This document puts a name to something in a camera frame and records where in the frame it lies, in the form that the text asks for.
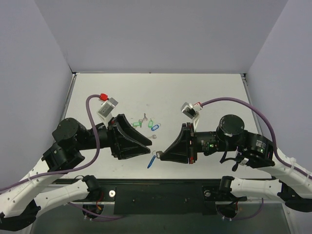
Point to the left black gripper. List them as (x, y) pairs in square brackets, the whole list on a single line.
[(113, 139)]

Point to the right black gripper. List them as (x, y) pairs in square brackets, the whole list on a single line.
[(191, 142)]

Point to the blue key tag with ring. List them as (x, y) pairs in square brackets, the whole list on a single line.
[(151, 161)]

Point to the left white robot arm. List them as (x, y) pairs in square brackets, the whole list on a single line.
[(23, 202)]

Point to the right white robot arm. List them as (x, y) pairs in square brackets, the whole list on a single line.
[(290, 183)]

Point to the green key tag left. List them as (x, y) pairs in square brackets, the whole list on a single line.
[(137, 123)]

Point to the green key tag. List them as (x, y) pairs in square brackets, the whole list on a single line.
[(137, 123), (150, 123)]

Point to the green key tag right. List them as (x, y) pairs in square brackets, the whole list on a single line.
[(150, 123)]

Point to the blue key tag upper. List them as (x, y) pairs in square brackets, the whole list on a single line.
[(155, 127)]

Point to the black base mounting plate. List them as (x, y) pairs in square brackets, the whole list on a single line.
[(165, 196)]

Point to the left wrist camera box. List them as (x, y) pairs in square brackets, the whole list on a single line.
[(105, 111)]

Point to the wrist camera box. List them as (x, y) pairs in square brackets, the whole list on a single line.
[(192, 111), (105, 111)]

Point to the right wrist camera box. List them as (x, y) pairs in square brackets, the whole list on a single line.
[(192, 111)]

